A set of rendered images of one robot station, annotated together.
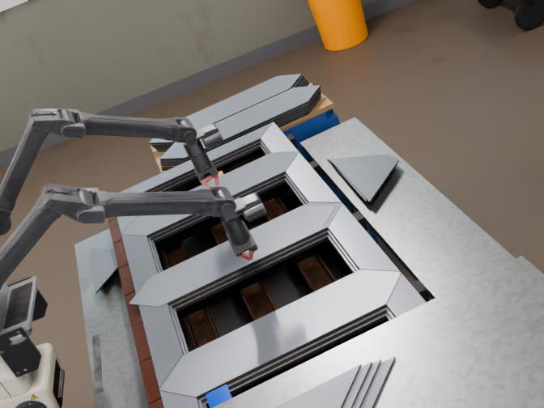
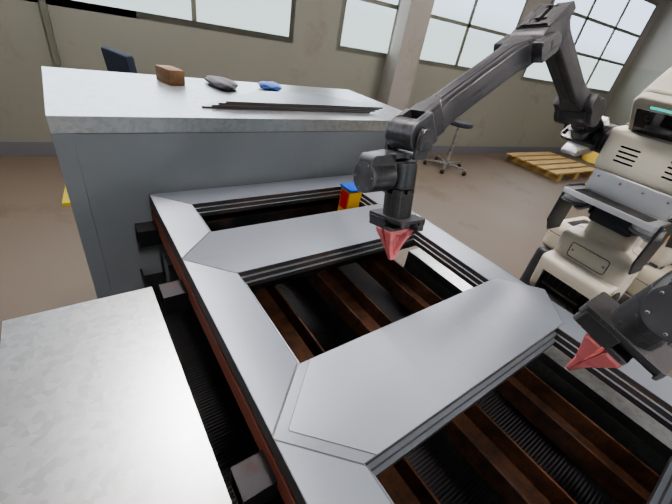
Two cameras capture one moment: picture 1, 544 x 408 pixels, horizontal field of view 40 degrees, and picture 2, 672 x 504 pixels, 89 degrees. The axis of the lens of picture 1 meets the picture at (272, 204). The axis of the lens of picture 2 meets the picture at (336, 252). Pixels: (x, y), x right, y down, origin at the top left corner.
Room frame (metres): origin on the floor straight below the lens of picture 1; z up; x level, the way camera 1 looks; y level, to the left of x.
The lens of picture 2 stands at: (2.28, -0.33, 1.32)
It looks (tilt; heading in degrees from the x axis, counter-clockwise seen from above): 33 degrees down; 145
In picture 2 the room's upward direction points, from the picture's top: 11 degrees clockwise
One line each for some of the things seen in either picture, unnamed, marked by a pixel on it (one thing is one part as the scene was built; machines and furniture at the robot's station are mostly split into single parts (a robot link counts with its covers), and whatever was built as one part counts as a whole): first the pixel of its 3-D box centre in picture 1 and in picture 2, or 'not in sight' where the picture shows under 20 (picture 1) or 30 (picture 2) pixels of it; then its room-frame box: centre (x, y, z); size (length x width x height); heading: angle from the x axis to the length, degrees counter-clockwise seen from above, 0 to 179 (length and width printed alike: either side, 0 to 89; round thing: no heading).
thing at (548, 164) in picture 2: not in sight; (550, 165); (-0.63, 5.47, 0.06); 1.32 x 0.91 x 0.12; 90
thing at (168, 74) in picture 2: not in sight; (170, 75); (0.77, -0.16, 1.08); 0.10 x 0.06 x 0.05; 20
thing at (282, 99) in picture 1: (235, 120); not in sight; (3.06, 0.01, 0.82); 0.80 x 0.40 x 0.06; 96
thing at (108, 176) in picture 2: not in sight; (282, 252); (1.18, 0.16, 0.51); 1.30 x 0.04 x 1.01; 96
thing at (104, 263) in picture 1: (107, 263); not in sight; (2.52, 0.69, 0.70); 0.39 x 0.12 x 0.04; 6
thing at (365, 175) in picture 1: (368, 168); not in sight; (2.33, -0.38, 0.77); 0.45 x 0.20 x 0.04; 6
